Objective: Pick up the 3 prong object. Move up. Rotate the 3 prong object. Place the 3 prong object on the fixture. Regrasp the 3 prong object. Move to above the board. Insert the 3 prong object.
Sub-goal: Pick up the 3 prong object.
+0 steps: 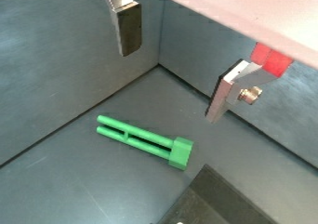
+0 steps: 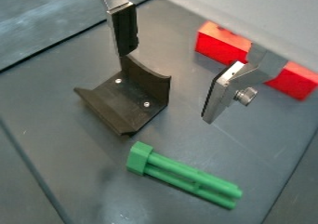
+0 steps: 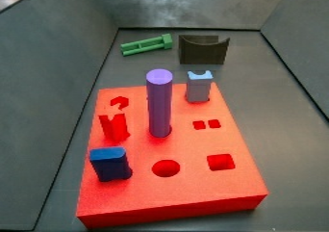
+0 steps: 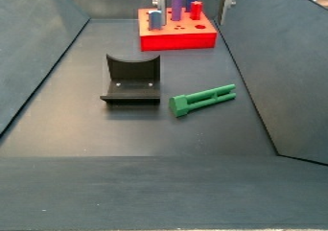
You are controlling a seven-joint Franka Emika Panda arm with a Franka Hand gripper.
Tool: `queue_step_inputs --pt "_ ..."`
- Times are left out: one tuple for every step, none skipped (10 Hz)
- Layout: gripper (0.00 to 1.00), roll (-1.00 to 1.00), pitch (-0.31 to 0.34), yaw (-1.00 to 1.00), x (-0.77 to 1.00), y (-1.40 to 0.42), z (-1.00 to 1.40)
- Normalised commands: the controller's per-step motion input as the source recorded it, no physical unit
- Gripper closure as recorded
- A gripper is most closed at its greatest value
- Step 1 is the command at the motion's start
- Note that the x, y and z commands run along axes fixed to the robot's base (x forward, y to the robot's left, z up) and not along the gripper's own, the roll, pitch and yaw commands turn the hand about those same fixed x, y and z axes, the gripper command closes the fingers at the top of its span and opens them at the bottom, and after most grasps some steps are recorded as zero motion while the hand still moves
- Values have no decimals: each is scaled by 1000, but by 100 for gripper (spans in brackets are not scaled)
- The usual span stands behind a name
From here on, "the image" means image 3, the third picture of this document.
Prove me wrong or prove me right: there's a green three prong object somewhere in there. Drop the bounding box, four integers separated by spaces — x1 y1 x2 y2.
120 34 174 56

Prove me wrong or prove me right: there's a purple cylinder peg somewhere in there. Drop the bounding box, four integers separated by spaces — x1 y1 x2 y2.
147 68 174 138

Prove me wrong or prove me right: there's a red notched peg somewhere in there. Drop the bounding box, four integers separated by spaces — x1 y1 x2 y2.
99 114 130 142

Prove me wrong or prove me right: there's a dark blue rounded peg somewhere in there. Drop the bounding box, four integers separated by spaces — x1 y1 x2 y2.
88 146 132 182

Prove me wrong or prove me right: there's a black curved fixture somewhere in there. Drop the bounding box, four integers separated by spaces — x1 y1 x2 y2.
179 35 230 64

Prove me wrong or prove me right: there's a red peg board block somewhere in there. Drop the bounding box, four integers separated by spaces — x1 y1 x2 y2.
76 84 269 229

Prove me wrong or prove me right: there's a light blue grey peg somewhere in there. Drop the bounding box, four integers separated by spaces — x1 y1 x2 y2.
186 70 214 103

